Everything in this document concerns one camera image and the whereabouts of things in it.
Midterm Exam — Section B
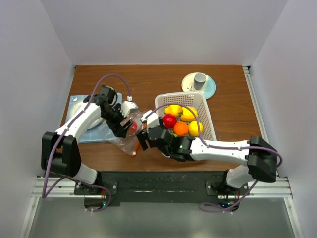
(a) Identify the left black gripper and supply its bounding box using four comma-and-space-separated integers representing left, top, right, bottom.
102, 103, 133, 138

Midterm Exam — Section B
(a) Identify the red fake apple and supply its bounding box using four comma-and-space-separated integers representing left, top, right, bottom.
128, 121, 138, 133

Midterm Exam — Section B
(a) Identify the clear zip top bag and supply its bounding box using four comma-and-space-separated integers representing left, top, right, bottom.
105, 111, 145, 156

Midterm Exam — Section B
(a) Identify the small red fake fruit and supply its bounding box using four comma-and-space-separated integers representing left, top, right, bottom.
163, 114, 177, 128

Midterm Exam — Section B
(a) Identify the orange fake fruit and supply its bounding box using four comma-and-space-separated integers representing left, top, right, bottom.
173, 121, 189, 136

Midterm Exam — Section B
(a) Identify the yellow fake bell pepper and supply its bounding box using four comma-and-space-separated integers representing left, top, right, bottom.
164, 104, 182, 117

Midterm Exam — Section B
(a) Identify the yellow fake lemon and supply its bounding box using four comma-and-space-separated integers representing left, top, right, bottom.
188, 121, 204, 137

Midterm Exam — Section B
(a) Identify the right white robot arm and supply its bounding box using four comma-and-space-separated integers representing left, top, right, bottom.
136, 126, 278, 195

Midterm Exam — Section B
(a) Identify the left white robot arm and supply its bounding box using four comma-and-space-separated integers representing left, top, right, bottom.
41, 86, 138, 198

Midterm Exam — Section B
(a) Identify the white ceramic bowl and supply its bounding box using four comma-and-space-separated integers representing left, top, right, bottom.
67, 98, 106, 129

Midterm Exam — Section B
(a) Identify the blue checkered cloth mat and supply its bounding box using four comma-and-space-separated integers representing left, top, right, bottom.
68, 95, 109, 143

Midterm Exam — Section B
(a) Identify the cream enamel mug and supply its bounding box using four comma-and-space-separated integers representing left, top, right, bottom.
99, 85, 118, 105

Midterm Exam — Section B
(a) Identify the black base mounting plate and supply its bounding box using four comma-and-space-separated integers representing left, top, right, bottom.
37, 170, 276, 207

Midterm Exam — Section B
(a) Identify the white perforated plastic basket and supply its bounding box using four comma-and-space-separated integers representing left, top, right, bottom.
155, 91, 218, 159

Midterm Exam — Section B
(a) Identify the pastel ceramic plate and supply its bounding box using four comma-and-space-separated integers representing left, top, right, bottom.
181, 72, 216, 99

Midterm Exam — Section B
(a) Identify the small grey cup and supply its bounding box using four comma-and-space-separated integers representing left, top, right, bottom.
193, 73, 206, 90

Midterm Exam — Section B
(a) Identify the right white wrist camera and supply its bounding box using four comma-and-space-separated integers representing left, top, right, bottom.
141, 110, 160, 132

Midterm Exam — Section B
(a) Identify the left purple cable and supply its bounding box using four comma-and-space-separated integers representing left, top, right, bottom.
41, 74, 132, 213

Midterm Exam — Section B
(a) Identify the purple cable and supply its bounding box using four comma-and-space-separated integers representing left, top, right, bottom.
145, 102, 283, 213
41, 74, 132, 213

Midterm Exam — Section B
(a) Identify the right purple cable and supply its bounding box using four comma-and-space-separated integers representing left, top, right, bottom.
145, 102, 283, 213

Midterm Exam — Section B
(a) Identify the aluminium frame rail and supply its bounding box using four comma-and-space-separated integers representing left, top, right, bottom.
242, 66, 293, 199

